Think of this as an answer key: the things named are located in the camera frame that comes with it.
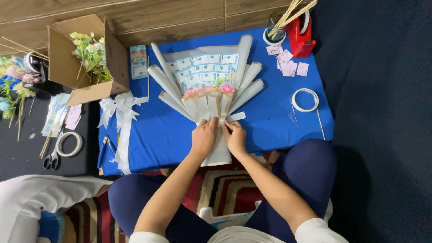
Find person's left hand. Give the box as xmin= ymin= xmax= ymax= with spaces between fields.
xmin=191 ymin=117 xmax=220 ymax=159

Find person's right hand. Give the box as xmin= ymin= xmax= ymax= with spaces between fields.
xmin=221 ymin=120 xmax=248 ymax=158

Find white paper banknote bouquet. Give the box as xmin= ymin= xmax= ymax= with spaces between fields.
xmin=147 ymin=35 xmax=265 ymax=168

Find white paper strip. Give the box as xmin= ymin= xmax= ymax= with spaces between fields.
xmin=226 ymin=112 xmax=247 ymax=123

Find blue table cloth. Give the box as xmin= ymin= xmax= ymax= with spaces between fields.
xmin=98 ymin=27 xmax=335 ymax=176

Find striped woven rug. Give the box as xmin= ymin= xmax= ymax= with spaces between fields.
xmin=39 ymin=153 xmax=281 ymax=243

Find white tape roll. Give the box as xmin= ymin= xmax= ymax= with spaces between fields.
xmin=56 ymin=131 xmax=83 ymax=158
xmin=263 ymin=29 xmax=287 ymax=47
xmin=292 ymin=88 xmax=320 ymax=113

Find person's navy trousers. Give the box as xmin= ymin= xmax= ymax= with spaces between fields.
xmin=108 ymin=138 xmax=338 ymax=243

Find white plastic container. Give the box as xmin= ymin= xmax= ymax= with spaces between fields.
xmin=199 ymin=200 xmax=263 ymax=225

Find white satin ribbon bow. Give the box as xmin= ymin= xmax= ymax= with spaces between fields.
xmin=97 ymin=91 xmax=149 ymax=176

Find single wooden skewer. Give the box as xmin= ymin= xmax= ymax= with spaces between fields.
xmin=315 ymin=107 xmax=326 ymax=141

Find pile of pink paper cards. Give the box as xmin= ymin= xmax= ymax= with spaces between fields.
xmin=266 ymin=45 xmax=298 ymax=78

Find pink paper card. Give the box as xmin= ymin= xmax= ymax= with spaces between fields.
xmin=296 ymin=62 xmax=310 ymax=77

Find stack of banknotes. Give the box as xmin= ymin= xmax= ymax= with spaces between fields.
xmin=130 ymin=45 xmax=149 ymax=80

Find red tape dispenser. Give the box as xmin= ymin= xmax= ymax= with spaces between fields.
xmin=288 ymin=9 xmax=317 ymax=59

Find person's white shirt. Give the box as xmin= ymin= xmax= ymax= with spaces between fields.
xmin=128 ymin=217 xmax=349 ymax=243

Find clear drinking glass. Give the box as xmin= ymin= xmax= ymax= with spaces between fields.
xmin=267 ymin=10 xmax=288 ymax=43

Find pale pink card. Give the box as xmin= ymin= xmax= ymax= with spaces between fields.
xmin=64 ymin=103 xmax=83 ymax=131

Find bundle of wooden skewers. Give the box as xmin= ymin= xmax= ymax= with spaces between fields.
xmin=268 ymin=0 xmax=318 ymax=40

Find artificial green white flowers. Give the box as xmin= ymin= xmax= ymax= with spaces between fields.
xmin=69 ymin=32 xmax=114 ymax=86

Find stack of clear plastic sleeves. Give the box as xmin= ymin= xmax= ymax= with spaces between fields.
xmin=41 ymin=93 xmax=72 ymax=137

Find short wooden sticks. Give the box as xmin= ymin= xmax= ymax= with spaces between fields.
xmin=39 ymin=130 xmax=53 ymax=159

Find open cardboard box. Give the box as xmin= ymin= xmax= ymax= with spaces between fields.
xmin=47 ymin=14 xmax=131 ymax=108

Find black tape dispenser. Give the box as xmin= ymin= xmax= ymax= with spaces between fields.
xmin=24 ymin=52 xmax=48 ymax=84

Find heap of artificial flowers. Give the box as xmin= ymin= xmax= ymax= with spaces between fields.
xmin=0 ymin=56 xmax=42 ymax=142

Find long wooden skewers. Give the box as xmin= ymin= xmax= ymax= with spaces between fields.
xmin=0 ymin=36 xmax=50 ymax=61

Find blue handled pliers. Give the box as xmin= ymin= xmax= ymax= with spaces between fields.
xmin=97 ymin=135 xmax=117 ymax=169

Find black handled scissors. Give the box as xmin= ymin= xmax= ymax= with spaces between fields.
xmin=43 ymin=126 xmax=65 ymax=170

